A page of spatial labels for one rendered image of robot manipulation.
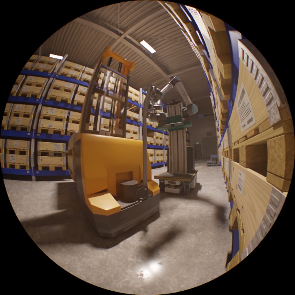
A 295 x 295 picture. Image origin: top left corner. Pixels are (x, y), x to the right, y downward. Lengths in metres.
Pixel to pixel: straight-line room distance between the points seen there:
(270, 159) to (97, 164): 0.93
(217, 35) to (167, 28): 6.84
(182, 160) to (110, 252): 1.71
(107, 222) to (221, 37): 1.35
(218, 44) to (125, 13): 6.77
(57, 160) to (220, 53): 3.14
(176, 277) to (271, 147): 0.72
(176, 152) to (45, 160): 3.03
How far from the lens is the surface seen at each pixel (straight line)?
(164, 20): 7.31
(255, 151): 0.53
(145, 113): 0.95
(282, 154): 0.24
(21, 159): 3.07
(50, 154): 2.80
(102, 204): 0.77
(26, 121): 3.14
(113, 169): 0.89
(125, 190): 0.88
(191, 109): 1.66
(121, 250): 0.86
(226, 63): 0.72
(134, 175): 1.05
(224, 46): 0.75
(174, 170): 1.97
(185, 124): 1.71
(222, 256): 0.88
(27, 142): 3.00
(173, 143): 1.96
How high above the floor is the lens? 0.69
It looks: 4 degrees up
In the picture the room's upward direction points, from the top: 1 degrees counter-clockwise
